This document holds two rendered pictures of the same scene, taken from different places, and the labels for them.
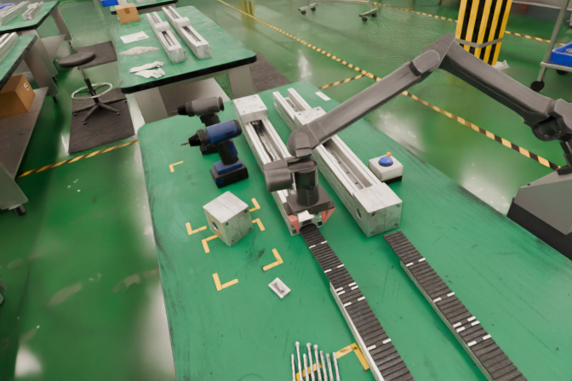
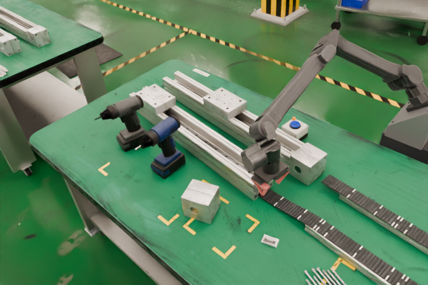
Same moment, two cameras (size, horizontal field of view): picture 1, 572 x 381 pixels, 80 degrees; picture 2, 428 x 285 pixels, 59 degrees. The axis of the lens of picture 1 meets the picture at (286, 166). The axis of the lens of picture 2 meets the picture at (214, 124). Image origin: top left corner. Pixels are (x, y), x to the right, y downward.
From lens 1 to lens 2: 0.60 m
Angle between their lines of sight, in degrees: 20
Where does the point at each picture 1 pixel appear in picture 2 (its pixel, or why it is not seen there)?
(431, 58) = (331, 50)
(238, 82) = (86, 65)
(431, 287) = (369, 206)
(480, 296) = (393, 203)
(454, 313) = (388, 217)
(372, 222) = (311, 173)
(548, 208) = (408, 135)
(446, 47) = (335, 40)
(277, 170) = (256, 153)
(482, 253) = (382, 175)
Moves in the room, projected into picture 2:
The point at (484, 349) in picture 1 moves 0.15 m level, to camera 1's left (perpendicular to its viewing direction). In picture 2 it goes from (413, 232) to (376, 254)
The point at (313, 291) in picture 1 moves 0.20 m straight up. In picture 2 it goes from (293, 235) to (299, 193)
